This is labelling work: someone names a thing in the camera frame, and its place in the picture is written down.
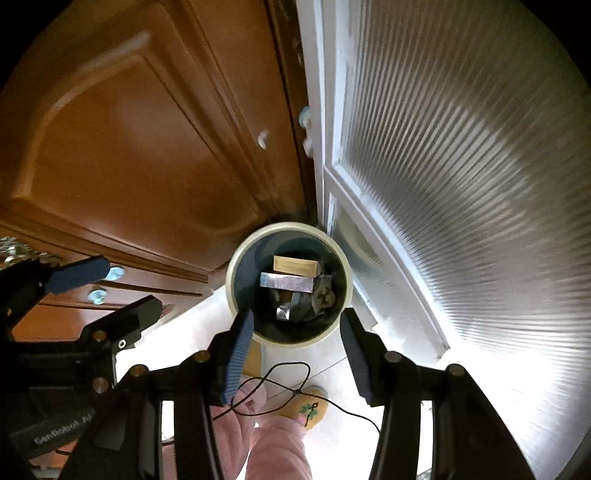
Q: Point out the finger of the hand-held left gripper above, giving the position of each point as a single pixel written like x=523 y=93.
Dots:
x=78 y=274
x=134 y=318

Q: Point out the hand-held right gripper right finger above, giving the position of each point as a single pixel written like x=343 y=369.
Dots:
x=360 y=355

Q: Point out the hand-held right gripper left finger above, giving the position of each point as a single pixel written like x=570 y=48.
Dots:
x=235 y=355

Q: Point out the dark green box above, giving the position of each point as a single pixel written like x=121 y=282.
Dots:
x=323 y=295

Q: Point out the beige round trash bin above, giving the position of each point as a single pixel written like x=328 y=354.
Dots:
x=249 y=286

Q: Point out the silver cardboard box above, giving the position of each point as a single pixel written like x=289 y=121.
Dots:
x=286 y=281

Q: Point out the yellow cardboard box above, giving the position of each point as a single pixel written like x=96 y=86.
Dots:
x=295 y=266

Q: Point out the yellow slipper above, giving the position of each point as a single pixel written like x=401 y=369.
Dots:
x=309 y=406
x=254 y=360

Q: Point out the blue cabinet knob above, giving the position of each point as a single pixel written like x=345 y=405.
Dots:
x=113 y=272
x=98 y=295

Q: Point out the brown wooden cabinet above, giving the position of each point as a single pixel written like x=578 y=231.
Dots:
x=138 y=138

